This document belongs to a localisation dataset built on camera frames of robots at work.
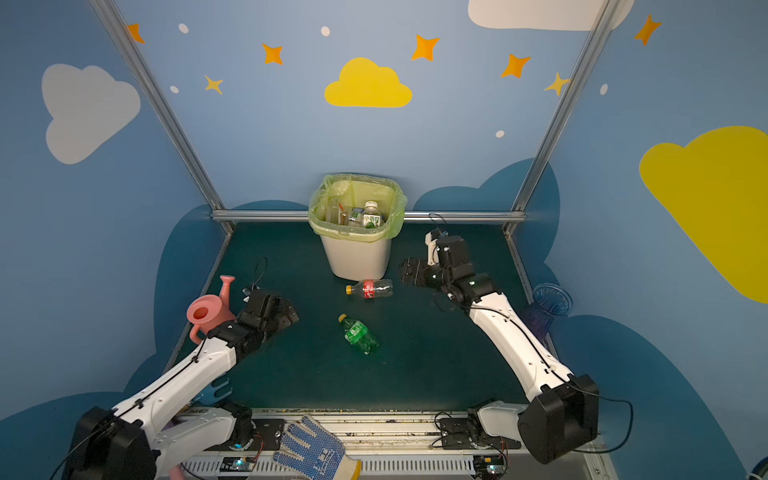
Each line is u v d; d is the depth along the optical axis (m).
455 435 0.74
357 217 0.96
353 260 0.98
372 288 0.98
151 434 0.42
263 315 0.65
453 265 0.59
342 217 0.95
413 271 0.70
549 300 0.76
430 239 0.73
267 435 0.74
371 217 0.91
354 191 0.99
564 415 0.39
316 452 0.72
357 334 0.89
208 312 0.84
